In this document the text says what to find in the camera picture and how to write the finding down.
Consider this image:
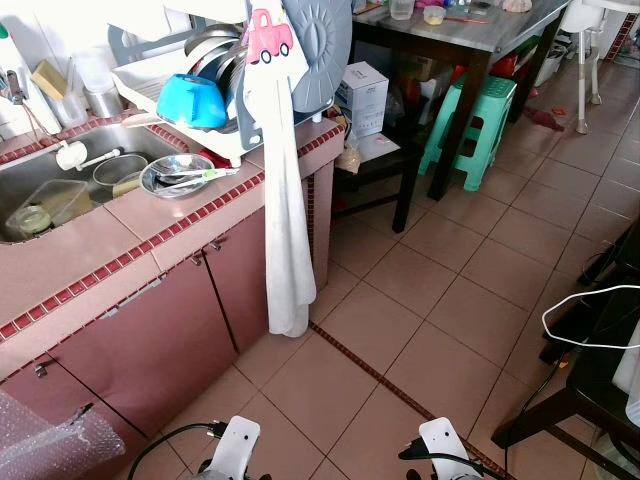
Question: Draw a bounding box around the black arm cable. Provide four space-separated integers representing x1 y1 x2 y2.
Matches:
398 437 501 480
127 422 226 480

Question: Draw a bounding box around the pink kitchen cabinet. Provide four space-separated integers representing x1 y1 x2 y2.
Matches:
0 165 336 471

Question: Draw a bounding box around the steel pot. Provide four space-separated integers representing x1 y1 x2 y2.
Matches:
92 153 151 198

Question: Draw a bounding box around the steel plate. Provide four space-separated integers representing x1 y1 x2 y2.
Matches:
183 24 247 81

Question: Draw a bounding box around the dark wooden furniture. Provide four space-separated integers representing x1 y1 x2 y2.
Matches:
490 215 640 480

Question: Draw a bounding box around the green handled utensil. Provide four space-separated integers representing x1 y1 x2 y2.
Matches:
160 167 241 188

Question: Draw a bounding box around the dark low side table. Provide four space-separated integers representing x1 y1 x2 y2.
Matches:
330 128 429 235

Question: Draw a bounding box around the white cardboard box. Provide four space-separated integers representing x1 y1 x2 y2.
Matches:
336 61 391 139

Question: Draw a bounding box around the dark table with metal top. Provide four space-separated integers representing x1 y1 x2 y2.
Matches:
350 0 573 203

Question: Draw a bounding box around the wide steel bowl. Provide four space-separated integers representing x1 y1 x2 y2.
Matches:
139 153 217 200

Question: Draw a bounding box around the clear drinking cup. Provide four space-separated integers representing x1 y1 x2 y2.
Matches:
389 0 417 22

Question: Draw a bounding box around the clear bubble wrap sheet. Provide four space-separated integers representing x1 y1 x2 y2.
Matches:
0 388 128 480

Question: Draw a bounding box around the white dish rack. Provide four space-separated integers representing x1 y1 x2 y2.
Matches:
108 0 346 168

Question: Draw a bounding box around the steel sink basin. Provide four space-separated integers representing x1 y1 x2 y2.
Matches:
0 122 193 244

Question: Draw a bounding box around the steel cup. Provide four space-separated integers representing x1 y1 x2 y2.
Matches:
85 83 127 120

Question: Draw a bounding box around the white plastic ladle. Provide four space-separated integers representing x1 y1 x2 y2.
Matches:
55 140 126 172

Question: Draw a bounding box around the white towel with pink car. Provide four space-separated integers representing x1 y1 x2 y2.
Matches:
243 5 319 339

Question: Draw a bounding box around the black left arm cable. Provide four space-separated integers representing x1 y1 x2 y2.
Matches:
127 422 226 480

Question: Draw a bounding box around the blue plastic pot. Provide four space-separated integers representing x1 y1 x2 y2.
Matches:
156 72 237 132

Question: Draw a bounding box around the green plastic stool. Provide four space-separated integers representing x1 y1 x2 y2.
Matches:
418 74 519 193

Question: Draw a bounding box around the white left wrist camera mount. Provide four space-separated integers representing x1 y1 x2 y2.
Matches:
203 415 262 480

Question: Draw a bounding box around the red object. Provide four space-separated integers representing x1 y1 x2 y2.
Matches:
524 104 567 133

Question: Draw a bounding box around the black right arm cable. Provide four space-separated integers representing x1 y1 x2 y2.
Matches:
398 437 501 480

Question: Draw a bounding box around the white plastic tub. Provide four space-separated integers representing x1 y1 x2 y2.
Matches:
612 345 640 429

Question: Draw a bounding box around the tan sponge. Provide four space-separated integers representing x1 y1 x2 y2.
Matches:
30 59 70 100

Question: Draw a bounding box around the white wire loop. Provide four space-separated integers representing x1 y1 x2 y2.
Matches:
541 284 640 351

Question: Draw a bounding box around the grey round plastic cover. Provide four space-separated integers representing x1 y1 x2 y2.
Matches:
283 0 354 123

